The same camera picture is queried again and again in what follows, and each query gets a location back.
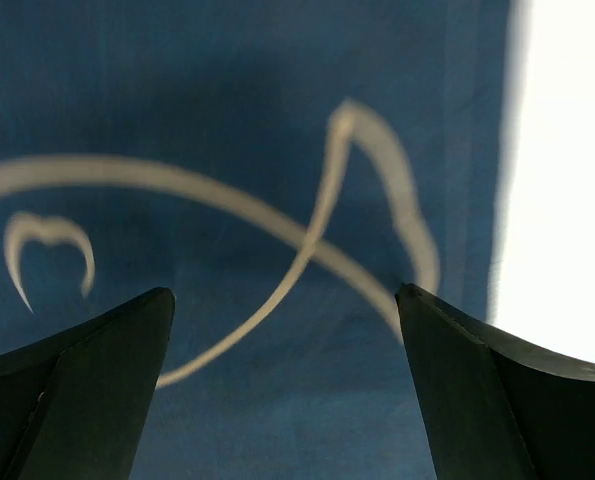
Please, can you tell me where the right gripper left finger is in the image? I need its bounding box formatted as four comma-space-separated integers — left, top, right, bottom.
0, 288, 175, 480

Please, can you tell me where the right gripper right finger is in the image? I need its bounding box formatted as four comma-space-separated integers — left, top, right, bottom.
396, 284, 595, 480

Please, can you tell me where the dark blue cloth napkin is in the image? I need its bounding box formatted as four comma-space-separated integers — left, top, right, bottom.
0, 1, 512, 479

